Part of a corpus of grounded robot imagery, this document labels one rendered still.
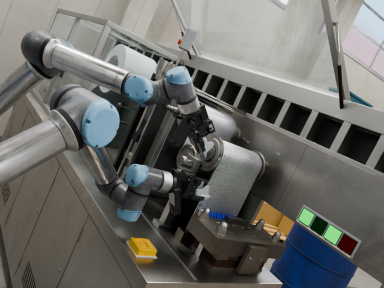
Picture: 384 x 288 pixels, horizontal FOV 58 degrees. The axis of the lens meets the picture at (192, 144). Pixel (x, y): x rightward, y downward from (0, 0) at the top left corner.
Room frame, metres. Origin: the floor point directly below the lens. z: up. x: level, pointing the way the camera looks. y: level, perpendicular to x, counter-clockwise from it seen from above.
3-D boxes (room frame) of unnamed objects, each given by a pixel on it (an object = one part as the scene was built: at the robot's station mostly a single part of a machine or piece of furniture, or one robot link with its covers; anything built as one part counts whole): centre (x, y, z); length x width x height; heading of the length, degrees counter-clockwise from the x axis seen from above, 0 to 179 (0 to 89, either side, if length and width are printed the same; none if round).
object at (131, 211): (1.14, 0.11, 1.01); 0.11 x 0.08 x 0.11; 55
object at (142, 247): (1.07, 0.00, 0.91); 0.07 x 0.07 x 0.02; 39
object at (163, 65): (1.97, 0.29, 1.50); 0.14 x 0.14 x 0.06
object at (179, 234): (1.38, -0.21, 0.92); 0.28 x 0.04 x 0.04; 129
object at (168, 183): (1.18, 0.04, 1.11); 0.08 x 0.05 x 0.08; 39
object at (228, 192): (1.38, -0.21, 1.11); 0.23 x 0.01 x 0.18; 129
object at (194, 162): (1.35, -0.02, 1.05); 0.06 x 0.05 x 0.31; 129
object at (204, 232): (1.31, -0.32, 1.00); 0.40 x 0.16 x 0.06; 129
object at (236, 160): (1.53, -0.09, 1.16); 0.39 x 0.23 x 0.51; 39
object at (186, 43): (1.79, 0.25, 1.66); 0.07 x 0.07 x 0.10; 16
